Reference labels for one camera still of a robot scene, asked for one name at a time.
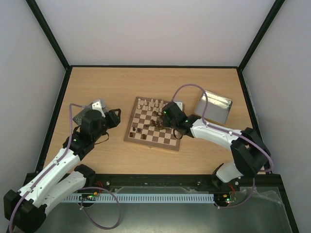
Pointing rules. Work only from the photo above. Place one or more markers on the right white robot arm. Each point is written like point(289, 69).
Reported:
point(248, 150)

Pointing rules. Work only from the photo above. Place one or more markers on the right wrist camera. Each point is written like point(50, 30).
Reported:
point(179, 104)

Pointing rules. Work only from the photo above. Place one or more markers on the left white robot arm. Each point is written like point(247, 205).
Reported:
point(28, 207)

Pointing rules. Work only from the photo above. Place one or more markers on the black enclosure frame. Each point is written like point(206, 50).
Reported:
point(68, 68)

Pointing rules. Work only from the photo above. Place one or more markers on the silver tin lid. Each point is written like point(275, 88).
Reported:
point(77, 119)

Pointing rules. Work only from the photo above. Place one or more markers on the light blue cable duct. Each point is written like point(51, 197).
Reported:
point(141, 198)

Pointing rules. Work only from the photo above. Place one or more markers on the dark king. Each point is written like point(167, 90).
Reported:
point(150, 125)

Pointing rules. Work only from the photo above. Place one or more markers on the wooden chess board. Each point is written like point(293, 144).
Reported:
point(155, 138)

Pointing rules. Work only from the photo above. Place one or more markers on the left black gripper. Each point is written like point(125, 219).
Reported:
point(113, 119)

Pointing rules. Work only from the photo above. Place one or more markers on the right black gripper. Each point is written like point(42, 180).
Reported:
point(163, 119)

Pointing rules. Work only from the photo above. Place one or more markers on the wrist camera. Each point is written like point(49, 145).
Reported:
point(179, 104)
point(99, 105)

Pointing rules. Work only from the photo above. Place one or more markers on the black mounting rail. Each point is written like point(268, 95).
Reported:
point(198, 182)

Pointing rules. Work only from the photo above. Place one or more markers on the gold tin box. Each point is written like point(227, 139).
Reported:
point(218, 107)

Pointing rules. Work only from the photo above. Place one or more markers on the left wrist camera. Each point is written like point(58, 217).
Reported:
point(99, 105)

